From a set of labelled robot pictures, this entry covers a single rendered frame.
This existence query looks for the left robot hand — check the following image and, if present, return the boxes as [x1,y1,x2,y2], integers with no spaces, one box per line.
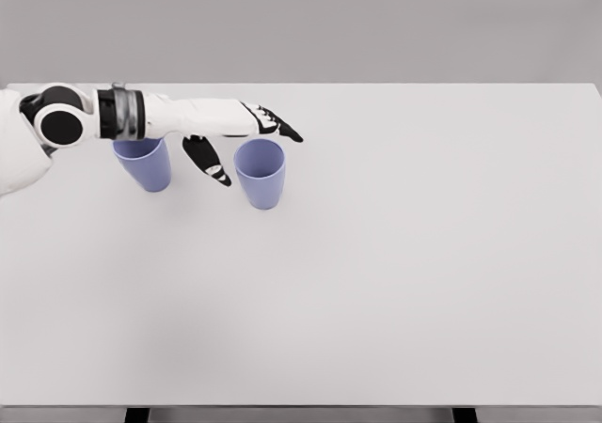
[180,97,305,188]

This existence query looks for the lavender plastic cup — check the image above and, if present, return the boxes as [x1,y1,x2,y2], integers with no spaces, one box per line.
[233,138,287,212]
[111,136,172,194]

